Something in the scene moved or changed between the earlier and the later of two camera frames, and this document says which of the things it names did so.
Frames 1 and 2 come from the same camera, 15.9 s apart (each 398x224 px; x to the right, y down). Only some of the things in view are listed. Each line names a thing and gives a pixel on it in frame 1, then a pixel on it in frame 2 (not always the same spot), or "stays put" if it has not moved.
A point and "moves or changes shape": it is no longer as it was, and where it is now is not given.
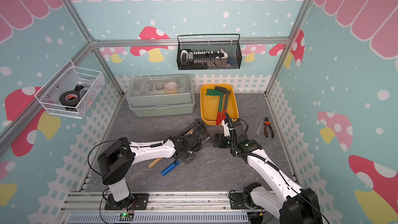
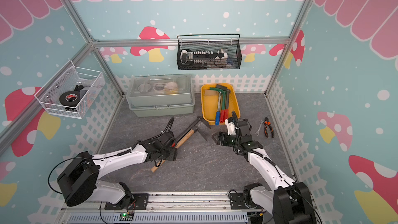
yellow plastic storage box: (210, 105) stays put
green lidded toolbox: (158, 94) stays put
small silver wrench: (257, 133) stays put
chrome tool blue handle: (171, 167) → (217, 113)
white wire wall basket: (70, 92) stays put
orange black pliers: (266, 123) stays put
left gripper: (188, 159) → (172, 155)
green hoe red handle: (217, 93) moves or changes shape
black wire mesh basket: (209, 51) stays put
